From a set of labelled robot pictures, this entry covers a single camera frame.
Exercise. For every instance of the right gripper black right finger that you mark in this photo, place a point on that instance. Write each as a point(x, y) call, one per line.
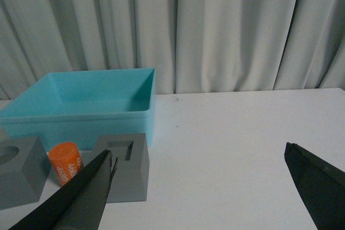
point(319, 184)

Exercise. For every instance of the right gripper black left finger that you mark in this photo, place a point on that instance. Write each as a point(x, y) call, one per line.
point(80, 203)

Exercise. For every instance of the gray block square hole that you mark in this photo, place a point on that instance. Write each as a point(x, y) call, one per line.
point(130, 151)

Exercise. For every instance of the gray block round hole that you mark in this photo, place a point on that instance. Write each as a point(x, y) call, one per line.
point(24, 171)

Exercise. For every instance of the light blue plastic box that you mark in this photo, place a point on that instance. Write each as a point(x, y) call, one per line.
point(80, 106)

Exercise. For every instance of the orange cylinder white print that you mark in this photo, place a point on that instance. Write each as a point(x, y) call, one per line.
point(66, 161)

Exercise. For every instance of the pale gray curtain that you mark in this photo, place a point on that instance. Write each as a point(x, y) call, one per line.
point(196, 46)

